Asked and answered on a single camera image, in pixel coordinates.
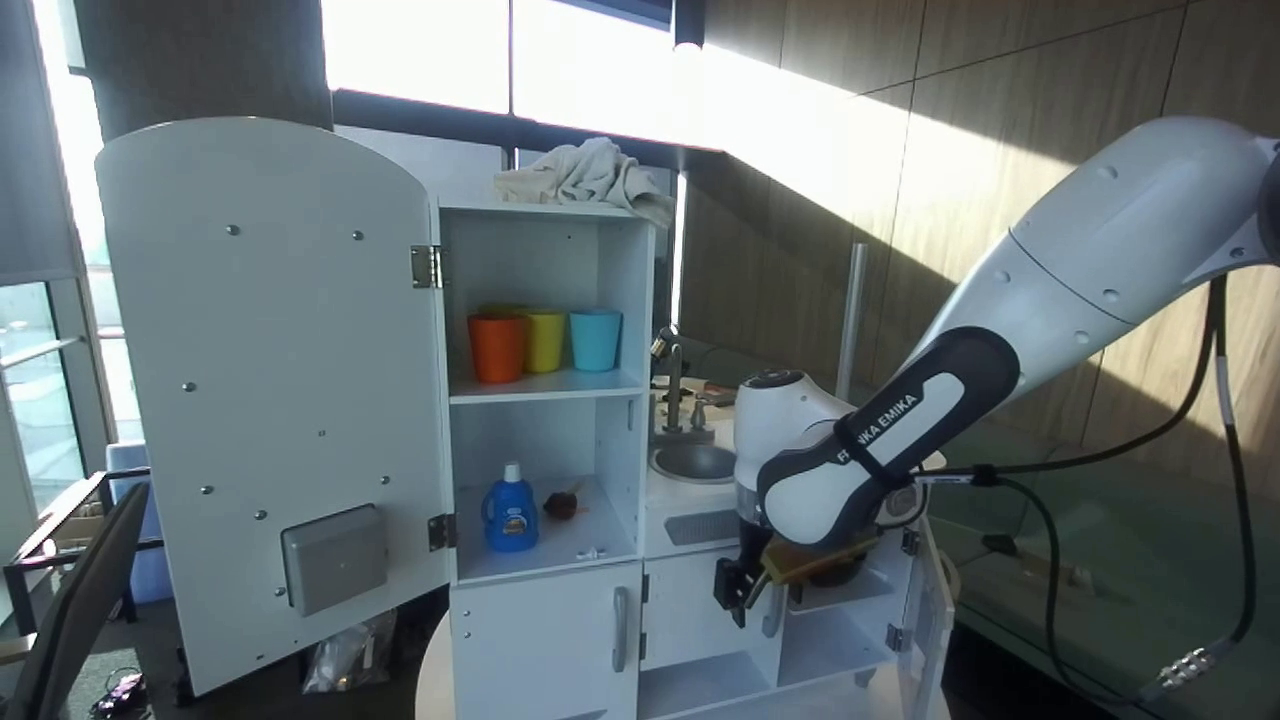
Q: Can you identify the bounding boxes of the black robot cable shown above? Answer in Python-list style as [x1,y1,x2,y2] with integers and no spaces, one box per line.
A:
[932,264,1264,691]

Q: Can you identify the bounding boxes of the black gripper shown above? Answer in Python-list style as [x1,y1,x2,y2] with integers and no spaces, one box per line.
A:
[713,516,785,634]

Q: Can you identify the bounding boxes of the dark round sink basin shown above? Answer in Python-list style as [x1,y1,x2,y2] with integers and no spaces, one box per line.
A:
[650,437,738,485]

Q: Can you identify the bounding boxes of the blue storage bin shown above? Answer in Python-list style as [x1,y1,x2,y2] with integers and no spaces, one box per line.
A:
[102,441,182,604]

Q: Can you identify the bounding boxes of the dark toy faucet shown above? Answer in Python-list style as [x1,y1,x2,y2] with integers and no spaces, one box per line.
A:
[650,332,713,445]

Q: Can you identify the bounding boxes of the white vertical pole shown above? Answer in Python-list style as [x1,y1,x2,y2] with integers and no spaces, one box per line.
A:
[836,241,872,403]

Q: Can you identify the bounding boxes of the white toy kitchen cabinet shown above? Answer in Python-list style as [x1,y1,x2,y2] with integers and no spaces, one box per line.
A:
[434,198,969,720]

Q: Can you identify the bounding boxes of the tall white cabinet door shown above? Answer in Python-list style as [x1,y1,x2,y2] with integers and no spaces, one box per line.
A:
[92,116,454,702]

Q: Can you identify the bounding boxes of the yellow cup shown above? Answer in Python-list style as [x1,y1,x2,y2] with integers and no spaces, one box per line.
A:
[525,307,571,376]

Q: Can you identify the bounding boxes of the clear plastic bag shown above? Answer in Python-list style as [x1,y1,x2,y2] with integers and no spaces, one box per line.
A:
[299,621,398,698]

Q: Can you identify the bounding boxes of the blue cup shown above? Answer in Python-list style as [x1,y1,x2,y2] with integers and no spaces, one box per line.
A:
[566,305,626,376]

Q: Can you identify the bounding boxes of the crumpled white cloth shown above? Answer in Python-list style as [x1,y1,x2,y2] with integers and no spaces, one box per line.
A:
[494,134,676,225]

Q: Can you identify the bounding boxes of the blue detergent bottle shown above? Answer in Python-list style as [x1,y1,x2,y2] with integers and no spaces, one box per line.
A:
[481,460,545,557]

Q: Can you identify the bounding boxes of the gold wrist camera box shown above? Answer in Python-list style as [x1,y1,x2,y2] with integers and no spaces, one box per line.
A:
[764,526,887,594]

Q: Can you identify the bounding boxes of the orange cup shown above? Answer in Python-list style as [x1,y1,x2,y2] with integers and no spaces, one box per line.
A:
[468,314,532,389]

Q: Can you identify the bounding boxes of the grey box on tall door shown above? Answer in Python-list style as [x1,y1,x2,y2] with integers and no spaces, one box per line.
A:
[274,500,392,615]

